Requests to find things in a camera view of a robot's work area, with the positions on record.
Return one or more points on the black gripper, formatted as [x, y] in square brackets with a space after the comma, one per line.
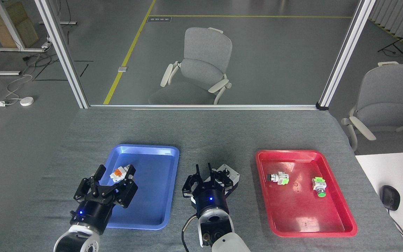
[93, 215]
[210, 201]

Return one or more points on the white four-button control box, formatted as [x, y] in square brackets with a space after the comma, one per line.
[232, 175]

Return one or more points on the cardboard box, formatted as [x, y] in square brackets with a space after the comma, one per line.
[26, 33]

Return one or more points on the grey felt table cover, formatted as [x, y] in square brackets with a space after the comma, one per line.
[215, 140]

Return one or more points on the blue plastic tray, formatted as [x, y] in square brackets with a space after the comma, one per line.
[152, 196]

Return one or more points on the red plastic tray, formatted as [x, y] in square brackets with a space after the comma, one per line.
[299, 210]

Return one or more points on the grey office chair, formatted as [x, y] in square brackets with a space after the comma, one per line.
[387, 101]
[203, 66]

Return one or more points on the white round floor device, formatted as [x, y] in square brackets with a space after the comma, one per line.
[27, 101]

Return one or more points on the metal floor socket plate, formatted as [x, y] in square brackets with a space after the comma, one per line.
[122, 69]

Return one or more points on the white power strip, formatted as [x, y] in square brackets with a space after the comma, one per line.
[46, 44]

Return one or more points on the grey floor label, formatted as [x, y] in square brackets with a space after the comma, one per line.
[159, 19]

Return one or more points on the black computer mouse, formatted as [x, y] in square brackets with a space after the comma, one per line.
[390, 197]

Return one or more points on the white side table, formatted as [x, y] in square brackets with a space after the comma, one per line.
[397, 171]

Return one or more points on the white pleated curtain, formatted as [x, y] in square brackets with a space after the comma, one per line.
[397, 17]

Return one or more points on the red push button switch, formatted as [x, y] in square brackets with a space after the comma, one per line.
[118, 173]

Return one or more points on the black selector switch green block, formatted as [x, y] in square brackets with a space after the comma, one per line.
[277, 178]

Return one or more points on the silver aluminium rail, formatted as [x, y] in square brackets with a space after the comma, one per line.
[201, 107]

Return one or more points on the green push button switch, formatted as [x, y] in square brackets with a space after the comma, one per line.
[318, 184]

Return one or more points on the silver aluminium post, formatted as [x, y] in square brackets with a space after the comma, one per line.
[61, 52]
[345, 56]

